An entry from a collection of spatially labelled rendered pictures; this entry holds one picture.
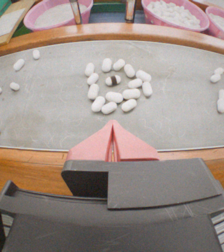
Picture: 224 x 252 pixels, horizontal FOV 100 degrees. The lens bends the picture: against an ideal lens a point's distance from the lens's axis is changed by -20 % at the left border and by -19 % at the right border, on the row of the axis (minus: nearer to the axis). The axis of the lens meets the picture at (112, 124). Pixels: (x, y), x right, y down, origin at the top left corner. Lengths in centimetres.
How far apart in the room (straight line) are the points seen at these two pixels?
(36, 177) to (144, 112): 25
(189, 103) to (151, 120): 11
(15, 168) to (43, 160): 7
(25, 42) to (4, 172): 36
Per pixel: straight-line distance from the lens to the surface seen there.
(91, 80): 27
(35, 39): 44
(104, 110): 23
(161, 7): 61
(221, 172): 31
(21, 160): 28
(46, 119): 29
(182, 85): 33
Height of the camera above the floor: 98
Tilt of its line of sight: 77 degrees down
